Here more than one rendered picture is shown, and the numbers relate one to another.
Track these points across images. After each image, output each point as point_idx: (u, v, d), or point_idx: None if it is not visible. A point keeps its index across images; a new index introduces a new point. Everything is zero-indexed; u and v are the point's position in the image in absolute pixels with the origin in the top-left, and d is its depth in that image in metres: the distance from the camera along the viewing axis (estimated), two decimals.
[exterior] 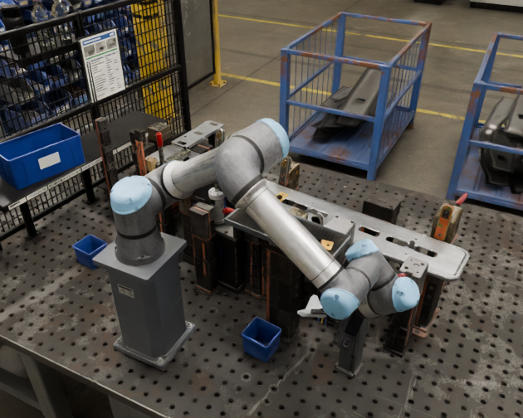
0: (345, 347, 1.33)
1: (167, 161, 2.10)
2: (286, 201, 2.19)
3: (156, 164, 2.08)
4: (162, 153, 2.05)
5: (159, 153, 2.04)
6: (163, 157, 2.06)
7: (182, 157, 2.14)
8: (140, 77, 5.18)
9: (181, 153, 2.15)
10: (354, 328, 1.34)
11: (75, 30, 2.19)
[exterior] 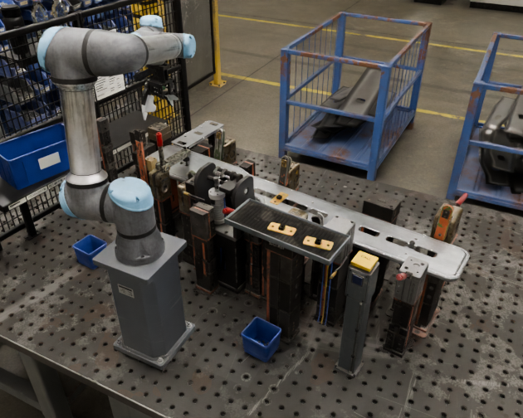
0: (136, 72, 1.91)
1: (167, 161, 2.10)
2: (286, 201, 2.19)
3: (156, 164, 2.08)
4: (162, 153, 2.05)
5: (159, 153, 2.04)
6: (163, 157, 2.06)
7: (182, 157, 2.14)
8: None
9: (181, 153, 2.15)
10: (144, 70, 1.87)
11: None
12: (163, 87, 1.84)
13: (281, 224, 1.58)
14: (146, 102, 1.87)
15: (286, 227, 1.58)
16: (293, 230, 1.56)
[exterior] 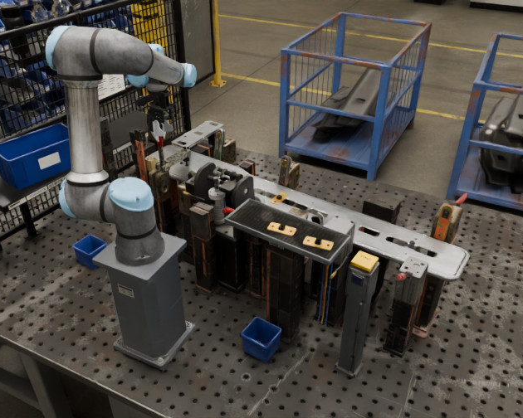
0: (138, 97, 1.97)
1: (167, 161, 2.10)
2: (286, 201, 2.19)
3: (156, 164, 2.08)
4: (162, 153, 2.05)
5: (159, 153, 2.04)
6: (163, 157, 2.06)
7: (182, 157, 2.14)
8: None
9: (181, 153, 2.15)
10: (145, 95, 1.93)
11: None
12: (164, 113, 1.90)
13: (281, 224, 1.58)
14: (153, 128, 1.95)
15: (286, 227, 1.58)
16: (293, 230, 1.56)
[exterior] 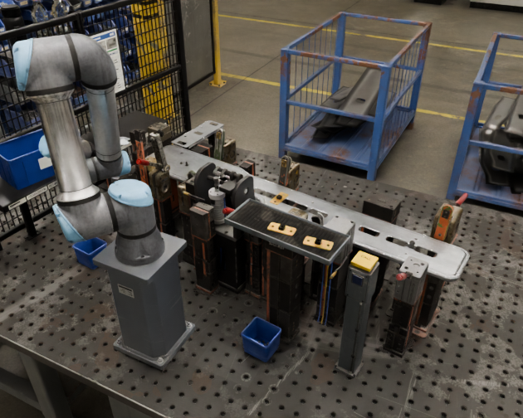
0: None
1: (159, 162, 2.06)
2: (286, 201, 2.19)
3: (158, 170, 2.10)
4: (153, 165, 2.03)
5: (152, 166, 2.03)
6: (157, 165, 2.04)
7: (160, 148, 2.01)
8: (140, 77, 5.18)
9: (156, 146, 2.00)
10: None
11: (75, 30, 2.19)
12: None
13: (281, 224, 1.58)
14: None
15: (286, 227, 1.58)
16: (293, 230, 1.56)
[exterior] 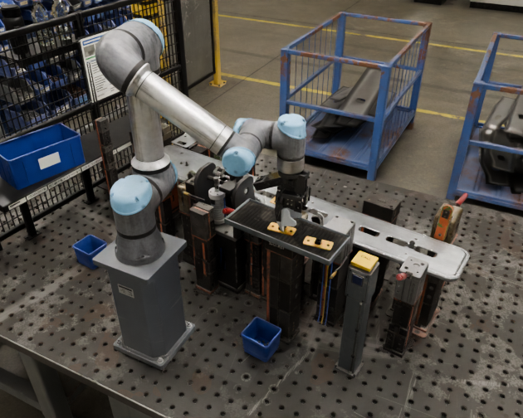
0: (256, 179, 1.52)
1: None
2: None
3: None
4: None
5: None
6: None
7: None
8: None
9: None
10: (270, 177, 1.48)
11: (75, 30, 2.19)
12: (300, 199, 1.46)
13: None
14: (281, 217, 1.51)
15: (286, 227, 1.58)
16: (293, 230, 1.56)
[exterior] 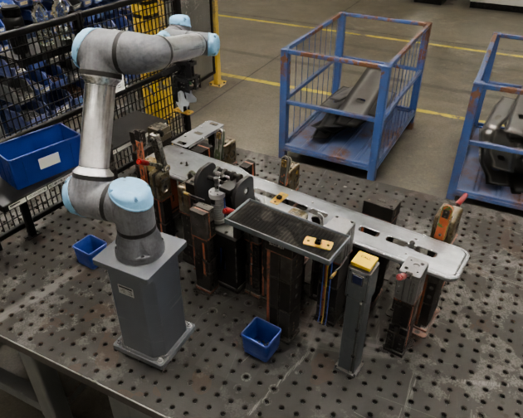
0: (163, 69, 2.02)
1: (159, 162, 2.06)
2: (286, 201, 2.19)
3: (158, 170, 2.10)
4: (153, 165, 2.03)
5: (152, 166, 2.03)
6: (157, 165, 2.04)
7: (160, 148, 2.01)
8: (140, 77, 5.18)
9: (156, 146, 2.00)
10: (171, 66, 1.98)
11: (75, 30, 2.19)
12: (189, 82, 1.95)
13: (183, 107, 2.07)
14: (178, 98, 2.01)
15: (187, 110, 2.07)
16: (190, 112, 2.06)
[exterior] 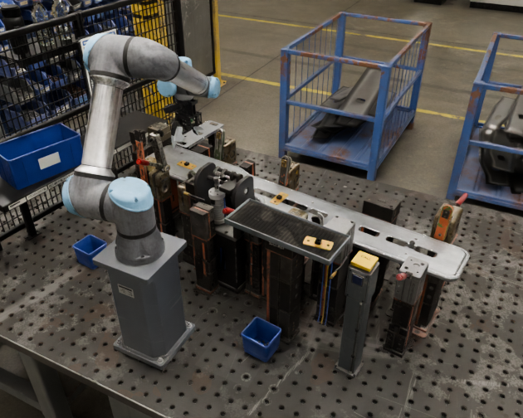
0: (166, 105, 2.11)
1: (159, 162, 2.06)
2: (286, 201, 2.19)
3: (158, 170, 2.10)
4: (153, 165, 2.03)
5: (152, 166, 2.03)
6: (157, 165, 2.04)
7: (160, 148, 2.01)
8: None
9: (156, 146, 2.00)
10: (173, 104, 2.08)
11: (75, 30, 2.19)
12: (191, 120, 2.04)
13: (186, 162, 2.22)
14: (175, 133, 2.07)
15: (190, 164, 2.22)
16: (193, 167, 2.20)
